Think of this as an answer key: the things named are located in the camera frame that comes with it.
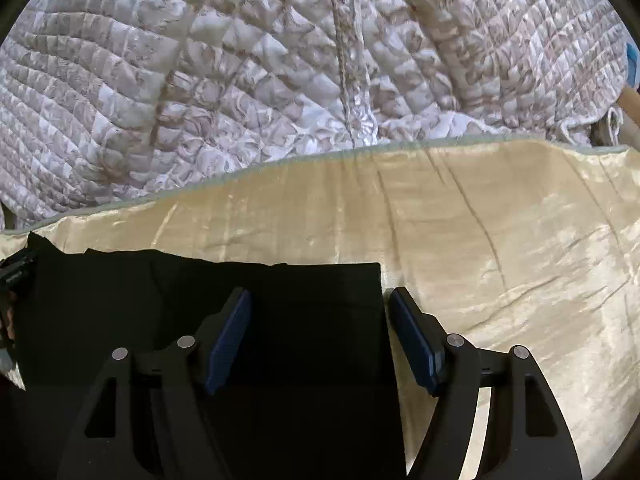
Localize black pants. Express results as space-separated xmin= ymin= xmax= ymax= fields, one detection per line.
xmin=1 ymin=234 xmax=406 ymax=479

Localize gold satin bed sheet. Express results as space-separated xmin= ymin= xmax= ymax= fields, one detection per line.
xmin=1 ymin=140 xmax=639 ymax=479

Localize floral quilted blanket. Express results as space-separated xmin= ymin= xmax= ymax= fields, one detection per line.
xmin=1 ymin=0 xmax=628 ymax=228

